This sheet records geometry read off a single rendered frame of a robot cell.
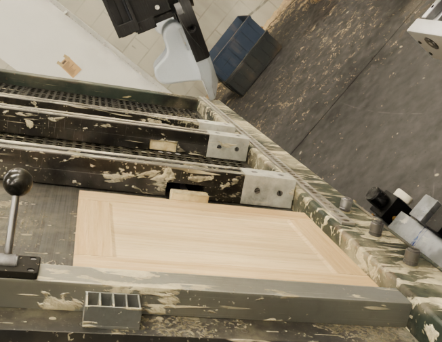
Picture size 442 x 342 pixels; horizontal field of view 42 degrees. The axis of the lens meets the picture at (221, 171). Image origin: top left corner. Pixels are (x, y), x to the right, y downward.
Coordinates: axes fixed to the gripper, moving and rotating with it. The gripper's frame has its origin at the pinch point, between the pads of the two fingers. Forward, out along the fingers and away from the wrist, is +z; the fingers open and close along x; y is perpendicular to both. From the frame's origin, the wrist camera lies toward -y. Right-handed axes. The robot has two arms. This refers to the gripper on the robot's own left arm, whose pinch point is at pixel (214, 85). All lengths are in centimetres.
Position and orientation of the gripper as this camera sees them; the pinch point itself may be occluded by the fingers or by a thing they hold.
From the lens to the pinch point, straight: 62.8
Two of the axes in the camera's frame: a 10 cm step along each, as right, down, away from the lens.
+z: 3.6, 8.6, 3.6
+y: -9.2, 3.8, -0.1
